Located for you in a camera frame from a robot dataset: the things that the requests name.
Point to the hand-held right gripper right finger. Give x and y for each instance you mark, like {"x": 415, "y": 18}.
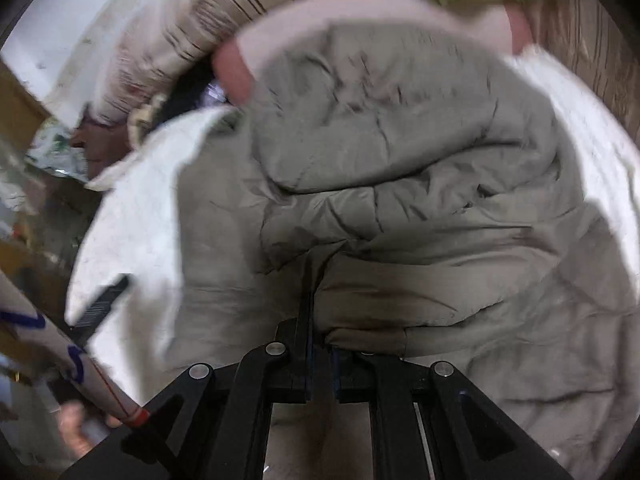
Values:
{"x": 351, "y": 376}

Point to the person's left hand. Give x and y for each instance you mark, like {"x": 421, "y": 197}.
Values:
{"x": 77, "y": 427}

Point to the pink cloth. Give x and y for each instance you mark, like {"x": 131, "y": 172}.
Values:
{"x": 390, "y": 2}

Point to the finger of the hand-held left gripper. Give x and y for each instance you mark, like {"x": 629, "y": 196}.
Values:
{"x": 102, "y": 305}

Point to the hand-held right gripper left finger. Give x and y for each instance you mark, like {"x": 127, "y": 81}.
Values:
{"x": 299, "y": 360}

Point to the white green printed cloth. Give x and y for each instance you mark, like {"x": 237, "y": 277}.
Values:
{"x": 57, "y": 152}

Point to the beige striped cushion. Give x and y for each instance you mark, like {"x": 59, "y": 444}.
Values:
{"x": 180, "y": 35}

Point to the wooden furniture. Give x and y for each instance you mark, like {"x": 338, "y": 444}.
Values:
{"x": 17, "y": 100}

